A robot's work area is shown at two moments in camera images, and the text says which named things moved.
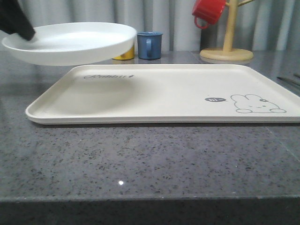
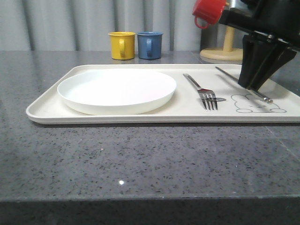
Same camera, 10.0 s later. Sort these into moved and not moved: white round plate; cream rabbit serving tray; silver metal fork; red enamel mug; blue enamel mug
Moved: white round plate; silver metal fork
Not moved: cream rabbit serving tray; blue enamel mug; red enamel mug
